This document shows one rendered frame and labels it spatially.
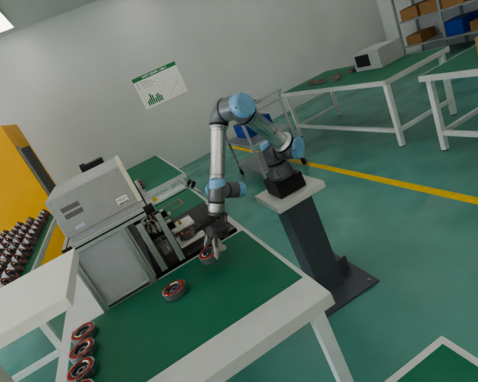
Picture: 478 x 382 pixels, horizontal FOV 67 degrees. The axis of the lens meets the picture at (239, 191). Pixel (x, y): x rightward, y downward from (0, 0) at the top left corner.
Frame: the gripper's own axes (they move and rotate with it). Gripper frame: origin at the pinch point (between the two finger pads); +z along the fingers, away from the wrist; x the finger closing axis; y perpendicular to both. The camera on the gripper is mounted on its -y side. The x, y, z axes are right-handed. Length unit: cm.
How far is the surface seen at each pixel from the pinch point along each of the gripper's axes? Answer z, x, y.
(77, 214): -14, 38, -53
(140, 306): 23.9, 9.4, -28.9
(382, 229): 7, 36, 155
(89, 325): 32, 15, -50
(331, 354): 23, -55, 25
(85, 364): 36, -8, -53
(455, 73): -115, 38, 222
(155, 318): 22.5, -6.8, -26.6
